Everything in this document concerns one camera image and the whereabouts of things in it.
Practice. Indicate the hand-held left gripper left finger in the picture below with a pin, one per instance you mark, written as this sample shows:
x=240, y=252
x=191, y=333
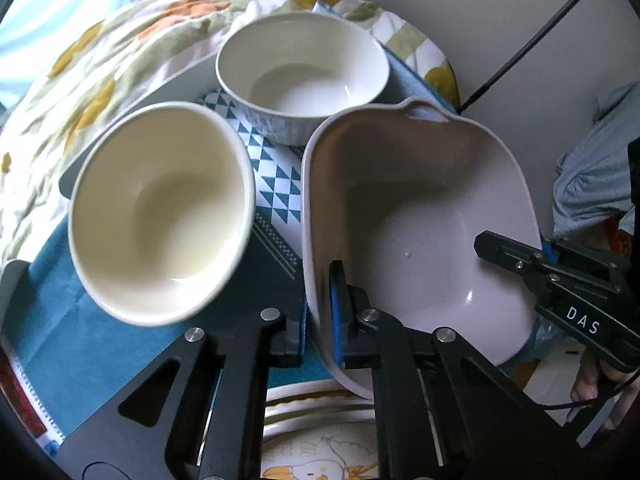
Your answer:
x=240, y=385

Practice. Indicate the pink heart-shaped dish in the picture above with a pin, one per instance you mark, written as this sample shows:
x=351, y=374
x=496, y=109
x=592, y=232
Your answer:
x=410, y=200

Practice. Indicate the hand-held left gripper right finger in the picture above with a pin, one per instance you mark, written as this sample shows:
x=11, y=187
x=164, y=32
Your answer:
x=339, y=320

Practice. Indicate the floral blanket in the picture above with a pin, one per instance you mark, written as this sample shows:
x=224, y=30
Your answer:
x=125, y=35

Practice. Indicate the person's right hand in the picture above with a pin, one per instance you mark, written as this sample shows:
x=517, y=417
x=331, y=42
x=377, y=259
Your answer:
x=586, y=382

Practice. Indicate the light blue hanging cloth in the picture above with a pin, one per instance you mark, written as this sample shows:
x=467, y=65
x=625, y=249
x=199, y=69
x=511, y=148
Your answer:
x=15, y=60

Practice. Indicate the white ribbed bowl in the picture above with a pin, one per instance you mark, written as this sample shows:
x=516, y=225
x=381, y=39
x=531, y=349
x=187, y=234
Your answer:
x=300, y=65

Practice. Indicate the white duck print plate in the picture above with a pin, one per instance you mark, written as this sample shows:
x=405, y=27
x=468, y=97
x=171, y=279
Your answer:
x=315, y=452

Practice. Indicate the cream round bowl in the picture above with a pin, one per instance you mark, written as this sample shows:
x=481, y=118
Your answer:
x=160, y=215

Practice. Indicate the triangle pattern mat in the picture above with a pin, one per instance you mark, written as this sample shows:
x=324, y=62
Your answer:
x=272, y=175

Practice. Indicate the grey blue garment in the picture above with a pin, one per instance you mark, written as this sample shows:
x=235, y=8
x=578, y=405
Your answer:
x=595, y=170

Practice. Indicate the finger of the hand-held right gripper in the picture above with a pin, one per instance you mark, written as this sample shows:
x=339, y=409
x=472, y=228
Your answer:
x=552, y=251
x=505, y=252

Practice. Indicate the teal blue towel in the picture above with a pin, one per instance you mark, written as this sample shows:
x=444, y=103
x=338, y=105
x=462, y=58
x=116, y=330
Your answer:
x=75, y=330

